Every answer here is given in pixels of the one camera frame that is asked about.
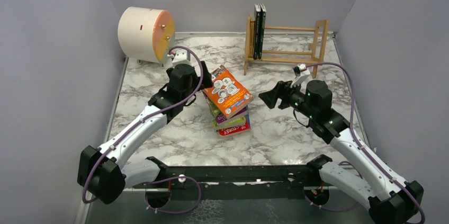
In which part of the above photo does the orange treehouse book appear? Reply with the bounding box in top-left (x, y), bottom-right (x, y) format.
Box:
top-left (203, 65), bottom-right (254, 118)

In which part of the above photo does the green treehouse book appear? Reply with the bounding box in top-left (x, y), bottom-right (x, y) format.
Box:
top-left (203, 93), bottom-right (248, 131)

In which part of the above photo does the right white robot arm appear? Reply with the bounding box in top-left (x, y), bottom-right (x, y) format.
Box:
top-left (259, 80), bottom-right (425, 223)

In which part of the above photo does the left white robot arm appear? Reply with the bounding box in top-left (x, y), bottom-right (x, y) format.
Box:
top-left (77, 61), bottom-right (213, 204)

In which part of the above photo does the red treehouse book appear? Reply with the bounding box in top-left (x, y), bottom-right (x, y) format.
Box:
top-left (217, 115), bottom-right (250, 137)

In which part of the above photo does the purple treehouse book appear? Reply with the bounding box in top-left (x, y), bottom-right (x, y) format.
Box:
top-left (205, 98), bottom-right (248, 126)

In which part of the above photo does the cream round drawer cabinet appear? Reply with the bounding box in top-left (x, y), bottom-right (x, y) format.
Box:
top-left (117, 7), bottom-right (175, 64)

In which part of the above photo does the wooden book rack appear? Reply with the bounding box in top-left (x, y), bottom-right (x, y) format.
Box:
top-left (243, 13), bottom-right (329, 78)

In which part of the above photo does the black book right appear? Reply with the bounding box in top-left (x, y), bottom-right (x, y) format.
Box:
top-left (257, 4), bottom-right (267, 59)

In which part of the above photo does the black book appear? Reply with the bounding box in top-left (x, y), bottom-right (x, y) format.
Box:
top-left (257, 4), bottom-right (267, 59)
top-left (253, 4), bottom-right (262, 60)

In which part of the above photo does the black book left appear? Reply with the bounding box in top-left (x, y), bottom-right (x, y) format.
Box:
top-left (253, 4), bottom-right (262, 60)

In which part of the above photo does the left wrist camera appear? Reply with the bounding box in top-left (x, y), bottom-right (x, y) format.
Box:
top-left (172, 49), bottom-right (192, 67)

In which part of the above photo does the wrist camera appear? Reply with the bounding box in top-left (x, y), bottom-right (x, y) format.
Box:
top-left (290, 64), bottom-right (311, 88)
top-left (172, 49), bottom-right (192, 67)

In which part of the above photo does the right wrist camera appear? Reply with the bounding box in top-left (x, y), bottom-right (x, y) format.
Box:
top-left (290, 64), bottom-right (311, 88)

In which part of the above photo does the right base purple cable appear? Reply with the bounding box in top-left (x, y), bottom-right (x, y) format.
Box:
top-left (304, 160), bottom-right (362, 213)

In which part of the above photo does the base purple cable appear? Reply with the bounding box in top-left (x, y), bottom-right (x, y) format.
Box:
top-left (144, 175), bottom-right (202, 215)
top-left (304, 160), bottom-right (362, 213)

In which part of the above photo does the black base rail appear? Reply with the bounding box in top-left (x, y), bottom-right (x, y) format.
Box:
top-left (134, 165), bottom-right (325, 201)

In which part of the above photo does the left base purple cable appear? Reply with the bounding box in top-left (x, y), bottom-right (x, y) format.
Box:
top-left (144, 175), bottom-right (202, 215)

